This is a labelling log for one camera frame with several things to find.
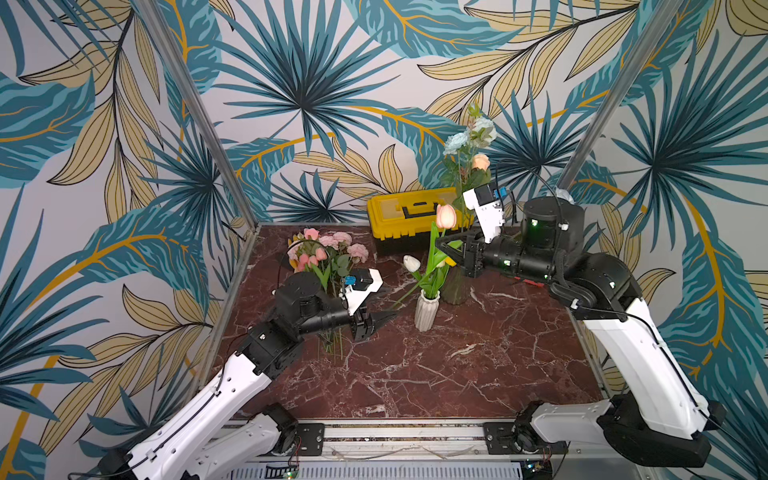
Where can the tulip bouquet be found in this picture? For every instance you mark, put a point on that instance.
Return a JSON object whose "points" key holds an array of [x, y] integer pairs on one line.
{"points": [[432, 277]]}

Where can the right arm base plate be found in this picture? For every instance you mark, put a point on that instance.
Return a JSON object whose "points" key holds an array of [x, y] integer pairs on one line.
{"points": [[504, 438]]}

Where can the pink tulip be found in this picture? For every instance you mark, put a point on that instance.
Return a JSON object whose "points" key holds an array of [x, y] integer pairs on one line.
{"points": [[446, 219], [322, 265], [304, 262]]}

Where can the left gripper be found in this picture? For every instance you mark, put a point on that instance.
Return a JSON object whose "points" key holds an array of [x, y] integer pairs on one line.
{"points": [[372, 323]]}

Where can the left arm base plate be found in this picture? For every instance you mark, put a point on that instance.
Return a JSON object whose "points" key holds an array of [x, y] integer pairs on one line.
{"points": [[306, 440]]}

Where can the glass vase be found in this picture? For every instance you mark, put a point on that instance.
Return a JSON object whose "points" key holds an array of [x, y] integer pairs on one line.
{"points": [[456, 288]]}

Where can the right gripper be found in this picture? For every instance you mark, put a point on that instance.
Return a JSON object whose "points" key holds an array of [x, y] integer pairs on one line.
{"points": [[472, 258]]}

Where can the white ribbed vase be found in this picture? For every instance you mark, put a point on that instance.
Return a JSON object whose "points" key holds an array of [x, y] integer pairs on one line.
{"points": [[426, 311]]}

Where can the yellow toolbox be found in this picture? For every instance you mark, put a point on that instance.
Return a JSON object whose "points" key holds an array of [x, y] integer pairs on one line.
{"points": [[400, 223]]}

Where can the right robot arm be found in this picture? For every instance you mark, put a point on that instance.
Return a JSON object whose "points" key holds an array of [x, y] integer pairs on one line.
{"points": [[661, 420]]}

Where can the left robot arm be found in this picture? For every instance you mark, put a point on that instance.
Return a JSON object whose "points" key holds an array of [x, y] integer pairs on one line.
{"points": [[186, 447]]}

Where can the large pink rose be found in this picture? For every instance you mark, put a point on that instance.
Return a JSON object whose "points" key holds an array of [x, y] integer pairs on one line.
{"points": [[310, 237]]}

